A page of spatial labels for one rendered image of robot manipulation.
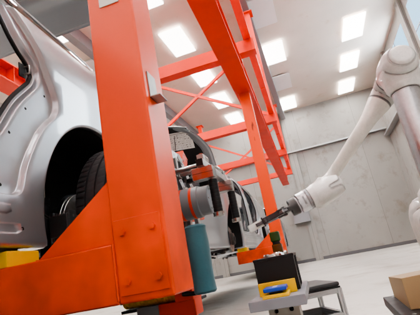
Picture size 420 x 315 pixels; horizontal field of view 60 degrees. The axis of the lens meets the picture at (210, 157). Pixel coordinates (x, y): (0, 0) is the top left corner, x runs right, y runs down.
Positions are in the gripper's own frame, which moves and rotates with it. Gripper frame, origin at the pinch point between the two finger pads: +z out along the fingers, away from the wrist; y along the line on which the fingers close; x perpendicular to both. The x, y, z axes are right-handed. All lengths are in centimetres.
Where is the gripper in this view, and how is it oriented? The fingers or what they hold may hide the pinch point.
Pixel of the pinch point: (255, 225)
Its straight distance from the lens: 162.6
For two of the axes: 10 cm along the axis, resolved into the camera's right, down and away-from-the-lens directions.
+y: -1.9, -2.5, -9.5
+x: 4.3, 8.5, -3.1
